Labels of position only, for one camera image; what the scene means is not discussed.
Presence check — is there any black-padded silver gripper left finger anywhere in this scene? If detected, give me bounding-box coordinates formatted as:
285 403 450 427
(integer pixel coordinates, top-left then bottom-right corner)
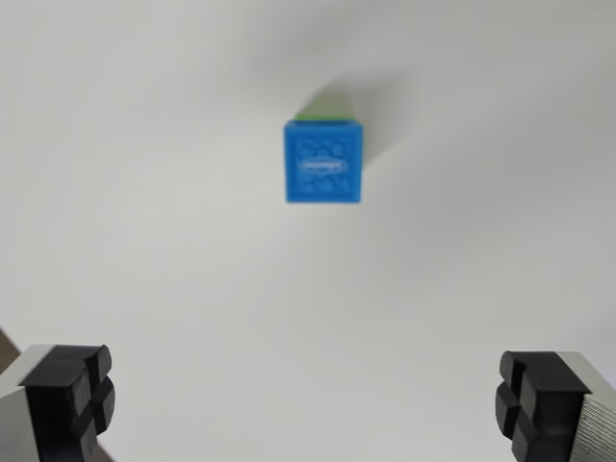
0 343 116 462

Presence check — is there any black-padded silver gripper right finger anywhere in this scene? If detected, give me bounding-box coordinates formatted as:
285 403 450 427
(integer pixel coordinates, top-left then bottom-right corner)
494 349 616 462

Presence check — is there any blue embossed rubber cube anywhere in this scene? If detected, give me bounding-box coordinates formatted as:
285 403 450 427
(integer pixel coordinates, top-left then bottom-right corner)
283 118 364 205

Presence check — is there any green embossed rubber cube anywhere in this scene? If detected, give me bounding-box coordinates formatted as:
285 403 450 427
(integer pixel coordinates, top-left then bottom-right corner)
293 93 367 167

